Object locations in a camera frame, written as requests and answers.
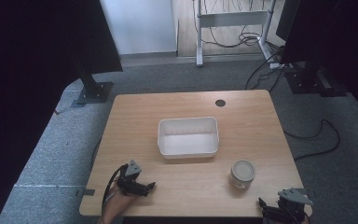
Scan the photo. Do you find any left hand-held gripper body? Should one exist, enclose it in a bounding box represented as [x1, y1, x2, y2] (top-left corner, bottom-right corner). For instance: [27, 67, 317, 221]
[116, 160, 149, 198]

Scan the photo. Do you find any black floor cable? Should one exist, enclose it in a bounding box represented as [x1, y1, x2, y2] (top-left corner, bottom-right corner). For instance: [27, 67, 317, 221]
[244, 46, 287, 93]
[282, 119, 342, 161]

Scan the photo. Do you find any dark monitor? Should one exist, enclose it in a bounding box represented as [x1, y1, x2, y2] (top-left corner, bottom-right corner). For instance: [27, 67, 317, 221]
[275, 0, 302, 42]

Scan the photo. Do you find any white power strip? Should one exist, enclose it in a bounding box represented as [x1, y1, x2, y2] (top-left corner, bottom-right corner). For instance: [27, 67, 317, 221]
[268, 63, 294, 70]

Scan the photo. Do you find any black curtain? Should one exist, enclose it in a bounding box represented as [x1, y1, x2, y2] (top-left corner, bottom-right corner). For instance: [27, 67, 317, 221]
[280, 0, 358, 124]
[0, 0, 124, 224]

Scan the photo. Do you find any white desk frame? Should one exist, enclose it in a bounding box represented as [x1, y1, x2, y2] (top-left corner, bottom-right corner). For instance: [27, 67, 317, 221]
[193, 0, 278, 68]

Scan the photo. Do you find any bundle of black cables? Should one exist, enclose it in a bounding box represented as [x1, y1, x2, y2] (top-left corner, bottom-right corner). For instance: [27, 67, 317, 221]
[200, 0, 266, 49]

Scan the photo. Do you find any white plastic bin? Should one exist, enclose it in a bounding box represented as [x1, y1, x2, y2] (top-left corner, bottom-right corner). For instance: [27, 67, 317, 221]
[157, 116, 220, 160]

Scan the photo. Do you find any black metal stand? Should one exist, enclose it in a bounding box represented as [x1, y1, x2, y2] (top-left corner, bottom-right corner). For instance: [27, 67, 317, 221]
[283, 62, 348, 98]
[70, 55, 115, 105]

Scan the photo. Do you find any person's left hand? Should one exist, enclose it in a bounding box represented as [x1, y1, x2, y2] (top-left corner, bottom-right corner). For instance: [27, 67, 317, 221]
[103, 184, 142, 218]

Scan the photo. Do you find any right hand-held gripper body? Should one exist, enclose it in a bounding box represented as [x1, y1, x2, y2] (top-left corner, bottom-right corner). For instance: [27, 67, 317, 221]
[275, 188, 314, 220]

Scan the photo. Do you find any grey table bracket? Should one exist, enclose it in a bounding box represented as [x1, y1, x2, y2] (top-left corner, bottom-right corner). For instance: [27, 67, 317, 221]
[75, 188, 96, 197]

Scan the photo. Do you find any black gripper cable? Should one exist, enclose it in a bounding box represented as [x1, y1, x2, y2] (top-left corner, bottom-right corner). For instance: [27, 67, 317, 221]
[101, 163, 129, 218]

